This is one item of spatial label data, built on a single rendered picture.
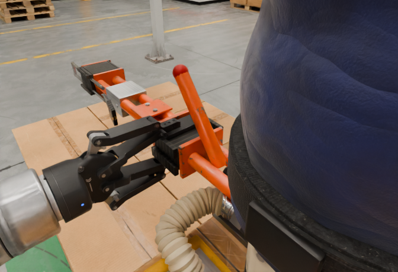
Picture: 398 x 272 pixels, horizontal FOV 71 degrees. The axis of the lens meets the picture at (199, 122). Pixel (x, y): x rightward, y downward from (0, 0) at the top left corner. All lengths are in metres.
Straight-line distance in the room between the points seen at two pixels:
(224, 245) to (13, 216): 0.29
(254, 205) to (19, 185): 0.28
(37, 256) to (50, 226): 1.42
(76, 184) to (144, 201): 0.74
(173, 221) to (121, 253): 0.60
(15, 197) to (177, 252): 0.20
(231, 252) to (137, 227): 0.60
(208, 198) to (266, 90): 0.28
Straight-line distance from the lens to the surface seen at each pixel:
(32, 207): 0.37
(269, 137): 0.16
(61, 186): 0.38
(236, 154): 0.21
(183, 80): 0.39
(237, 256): 0.47
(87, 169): 0.39
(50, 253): 1.78
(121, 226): 1.05
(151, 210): 1.07
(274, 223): 0.17
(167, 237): 0.39
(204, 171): 0.39
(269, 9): 0.18
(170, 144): 0.41
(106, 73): 0.69
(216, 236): 0.49
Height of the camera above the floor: 1.35
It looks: 32 degrees down
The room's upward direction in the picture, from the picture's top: straight up
